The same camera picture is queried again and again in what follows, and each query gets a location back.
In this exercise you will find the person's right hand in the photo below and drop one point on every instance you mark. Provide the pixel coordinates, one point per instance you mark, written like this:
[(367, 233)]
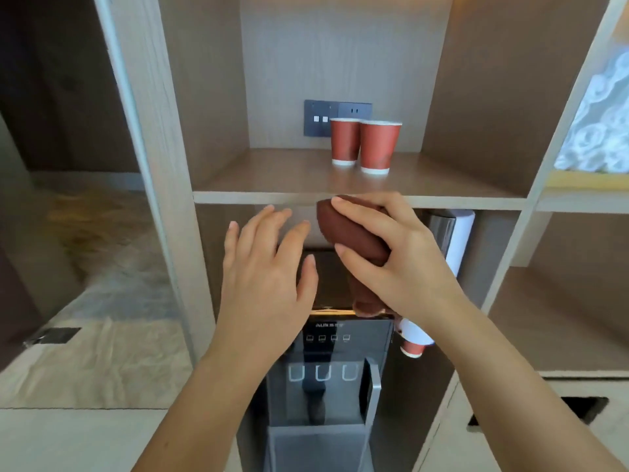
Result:
[(413, 260)]

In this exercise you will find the red cup in dispenser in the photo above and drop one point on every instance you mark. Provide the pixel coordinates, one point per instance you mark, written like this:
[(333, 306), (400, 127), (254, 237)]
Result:
[(413, 348)]

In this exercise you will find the person's left hand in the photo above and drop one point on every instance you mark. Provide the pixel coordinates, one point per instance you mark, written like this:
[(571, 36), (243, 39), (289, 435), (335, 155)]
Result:
[(260, 289)]

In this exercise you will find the person's left little finger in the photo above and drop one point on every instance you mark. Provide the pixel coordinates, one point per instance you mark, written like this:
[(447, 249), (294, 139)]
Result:
[(232, 245)]

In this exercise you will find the person's left forearm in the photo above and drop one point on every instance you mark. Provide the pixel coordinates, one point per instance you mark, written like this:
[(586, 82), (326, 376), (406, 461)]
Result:
[(216, 407)]

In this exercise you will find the grey wall switch panel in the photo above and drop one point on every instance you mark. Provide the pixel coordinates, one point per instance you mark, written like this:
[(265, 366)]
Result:
[(317, 117)]

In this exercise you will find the light wooden shelving unit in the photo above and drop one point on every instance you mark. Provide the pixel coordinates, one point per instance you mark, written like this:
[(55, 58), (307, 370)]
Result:
[(157, 142)]

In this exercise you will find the light wooden cabinet with opening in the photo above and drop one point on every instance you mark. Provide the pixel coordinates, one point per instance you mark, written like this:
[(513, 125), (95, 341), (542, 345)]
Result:
[(616, 412)]

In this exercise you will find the person's left middle finger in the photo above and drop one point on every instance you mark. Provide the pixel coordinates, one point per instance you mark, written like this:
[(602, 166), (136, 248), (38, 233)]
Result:
[(275, 234)]

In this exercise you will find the white tube cup dispenser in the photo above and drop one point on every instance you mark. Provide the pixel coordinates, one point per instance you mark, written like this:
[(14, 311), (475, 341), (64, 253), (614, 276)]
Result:
[(462, 240)]

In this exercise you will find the person's left thumb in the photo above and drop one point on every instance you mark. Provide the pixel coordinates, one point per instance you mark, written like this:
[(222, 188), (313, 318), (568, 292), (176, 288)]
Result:
[(307, 282)]

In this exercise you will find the white lace curtain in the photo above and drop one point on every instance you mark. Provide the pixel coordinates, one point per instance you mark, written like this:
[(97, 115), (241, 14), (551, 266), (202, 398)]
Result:
[(599, 122)]

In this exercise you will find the grey wall power socket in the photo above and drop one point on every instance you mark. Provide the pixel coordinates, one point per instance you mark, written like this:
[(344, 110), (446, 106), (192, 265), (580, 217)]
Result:
[(355, 110)]

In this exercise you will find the person's right middle finger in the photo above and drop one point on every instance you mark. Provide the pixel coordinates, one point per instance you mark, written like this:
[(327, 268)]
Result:
[(393, 201)]

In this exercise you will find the person's right thumb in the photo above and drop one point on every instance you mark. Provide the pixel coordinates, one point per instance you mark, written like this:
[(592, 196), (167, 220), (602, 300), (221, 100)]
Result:
[(361, 267)]

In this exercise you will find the brown cleaning cloth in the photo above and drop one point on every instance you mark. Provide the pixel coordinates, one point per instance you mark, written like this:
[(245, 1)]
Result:
[(354, 233)]

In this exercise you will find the red paper cup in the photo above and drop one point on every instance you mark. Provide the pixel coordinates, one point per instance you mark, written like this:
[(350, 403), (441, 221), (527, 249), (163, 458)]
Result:
[(379, 147), (344, 142)]

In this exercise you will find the person's right forearm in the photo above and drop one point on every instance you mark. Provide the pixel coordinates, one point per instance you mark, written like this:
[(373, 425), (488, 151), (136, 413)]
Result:
[(501, 378)]

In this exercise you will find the black and grey water dispenser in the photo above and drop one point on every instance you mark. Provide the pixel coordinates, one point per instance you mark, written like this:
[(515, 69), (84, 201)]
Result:
[(334, 348)]

